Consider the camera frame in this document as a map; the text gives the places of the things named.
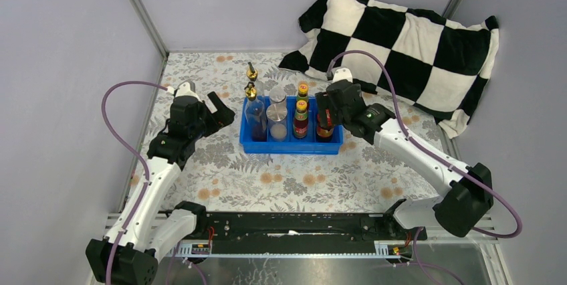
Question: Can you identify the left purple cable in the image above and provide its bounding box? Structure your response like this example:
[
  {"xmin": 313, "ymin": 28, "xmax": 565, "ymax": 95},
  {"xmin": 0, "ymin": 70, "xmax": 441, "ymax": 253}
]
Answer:
[{"xmin": 100, "ymin": 80, "xmax": 178, "ymax": 285}]

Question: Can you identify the red lid chili jar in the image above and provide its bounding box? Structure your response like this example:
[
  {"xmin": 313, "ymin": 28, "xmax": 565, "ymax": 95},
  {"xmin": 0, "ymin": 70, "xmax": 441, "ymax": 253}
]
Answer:
[{"xmin": 316, "ymin": 109, "xmax": 334, "ymax": 143}]

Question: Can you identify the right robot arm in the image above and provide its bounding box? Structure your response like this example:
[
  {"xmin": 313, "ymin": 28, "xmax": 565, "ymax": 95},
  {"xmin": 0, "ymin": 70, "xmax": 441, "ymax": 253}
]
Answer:
[{"xmin": 315, "ymin": 80, "xmax": 493, "ymax": 240}]

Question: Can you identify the metal lid shaker jar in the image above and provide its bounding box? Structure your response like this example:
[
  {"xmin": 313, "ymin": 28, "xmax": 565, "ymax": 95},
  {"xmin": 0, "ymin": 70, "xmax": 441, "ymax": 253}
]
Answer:
[{"xmin": 269, "ymin": 86, "xmax": 287, "ymax": 106}]

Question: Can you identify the black white checkered pillow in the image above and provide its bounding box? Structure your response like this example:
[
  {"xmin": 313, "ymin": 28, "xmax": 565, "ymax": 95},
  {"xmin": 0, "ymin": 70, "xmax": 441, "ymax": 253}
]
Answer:
[{"xmin": 279, "ymin": 0, "xmax": 499, "ymax": 138}]

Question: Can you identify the floral fern tablecloth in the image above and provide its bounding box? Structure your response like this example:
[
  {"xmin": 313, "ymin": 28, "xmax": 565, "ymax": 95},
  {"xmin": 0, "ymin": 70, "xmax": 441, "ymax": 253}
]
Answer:
[{"xmin": 161, "ymin": 52, "xmax": 436, "ymax": 213}]

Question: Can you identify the tall glass spice canister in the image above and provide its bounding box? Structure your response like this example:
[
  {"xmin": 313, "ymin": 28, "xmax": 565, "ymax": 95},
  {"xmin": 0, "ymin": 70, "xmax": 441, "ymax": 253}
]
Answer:
[{"xmin": 266, "ymin": 104, "xmax": 288, "ymax": 142}]

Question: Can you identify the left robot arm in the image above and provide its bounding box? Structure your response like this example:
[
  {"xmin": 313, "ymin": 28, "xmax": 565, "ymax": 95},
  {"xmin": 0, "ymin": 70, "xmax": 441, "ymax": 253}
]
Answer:
[{"xmin": 86, "ymin": 91, "xmax": 235, "ymax": 284}]

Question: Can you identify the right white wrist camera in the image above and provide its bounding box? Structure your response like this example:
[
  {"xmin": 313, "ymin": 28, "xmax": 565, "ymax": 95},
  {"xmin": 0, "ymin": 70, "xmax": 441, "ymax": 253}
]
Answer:
[{"xmin": 326, "ymin": 67, "xmax": 353, "ymax": 83}]

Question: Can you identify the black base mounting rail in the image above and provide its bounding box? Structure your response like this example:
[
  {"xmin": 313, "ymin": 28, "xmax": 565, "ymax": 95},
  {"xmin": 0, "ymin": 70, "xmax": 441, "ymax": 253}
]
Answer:
[{"xmin": 176, "ymin": 201, "xmax": 427, "ymax": 255}]

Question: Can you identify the sauce bottle yellow cap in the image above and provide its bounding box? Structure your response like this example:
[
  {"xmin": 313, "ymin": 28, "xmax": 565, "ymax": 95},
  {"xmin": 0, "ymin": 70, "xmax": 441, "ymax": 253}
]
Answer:
[
  {"xmin": 293, "ymin": 100, "xmax": 309, "ymax": 139},
  {"xmin": 296, "ymin": 81, "xmax": 309, "ymax": 103}
]

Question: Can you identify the blue divided plastic bin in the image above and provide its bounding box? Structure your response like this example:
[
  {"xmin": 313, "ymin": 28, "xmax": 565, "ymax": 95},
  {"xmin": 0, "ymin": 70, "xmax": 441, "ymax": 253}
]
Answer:
[{"xmin": 239, "ymin": 96, "xmax": 344, "ymax": 155}]

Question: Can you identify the glass oil bottle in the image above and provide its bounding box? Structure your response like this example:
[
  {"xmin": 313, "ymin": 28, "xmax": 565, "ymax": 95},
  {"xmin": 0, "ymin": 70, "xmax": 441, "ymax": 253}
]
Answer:
[
  {"xmin": 247, "ymin": 62, "xmax": 265, "ymax": 99},
  {"xmin": 245, "ymin": 82, "xmax": 267, "ymax": 142}
]

